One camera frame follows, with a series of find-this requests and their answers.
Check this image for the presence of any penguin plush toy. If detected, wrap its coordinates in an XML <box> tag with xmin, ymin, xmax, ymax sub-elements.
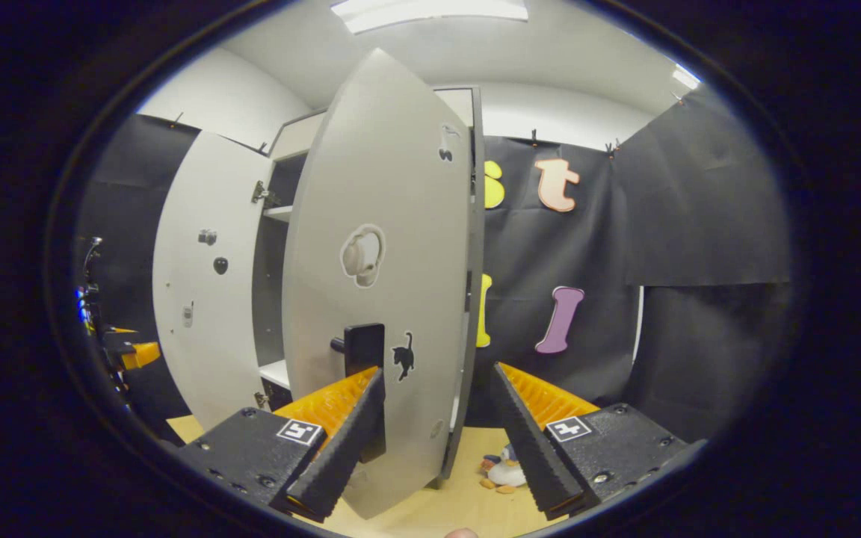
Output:
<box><xmin>478</xmin><ymin>444</ymin><xmax>529</xmax><ymax>495</ymax></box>

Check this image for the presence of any black door handle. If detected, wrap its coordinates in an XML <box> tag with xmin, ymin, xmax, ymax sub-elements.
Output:
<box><xmin>330</xmin><ymin>323</ymin><xmax>387</xmax><ymax>464</ymax></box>

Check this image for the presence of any white and grey cabinet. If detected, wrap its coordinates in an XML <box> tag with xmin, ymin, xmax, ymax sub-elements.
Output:
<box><xmin>250</xmin><ymin>86</ymin><xmax>476</xmax><ymax>413</ymax></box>

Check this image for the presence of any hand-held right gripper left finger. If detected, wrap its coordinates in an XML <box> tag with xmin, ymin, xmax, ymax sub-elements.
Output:
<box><xmin>176</xmin><ymin>365</ymin><xmax>386</xmax><ymax>524</ymax></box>

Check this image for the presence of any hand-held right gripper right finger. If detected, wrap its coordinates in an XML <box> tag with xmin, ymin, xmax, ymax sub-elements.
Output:
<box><xmin>490</xmin><ymin>363</ymin><xmax>704</xmax><ymax>522</ymax></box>

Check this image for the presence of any white cabinet door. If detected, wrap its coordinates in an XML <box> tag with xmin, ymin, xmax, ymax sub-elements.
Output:
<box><xmin>281</xmin><ymin>49</ymin><xmax>486</xmax><ymax>521</ymax></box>
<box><xmin>152</xmin><ymin>131</ymin><xmax>276</xmax><ymax>432</ymax></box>

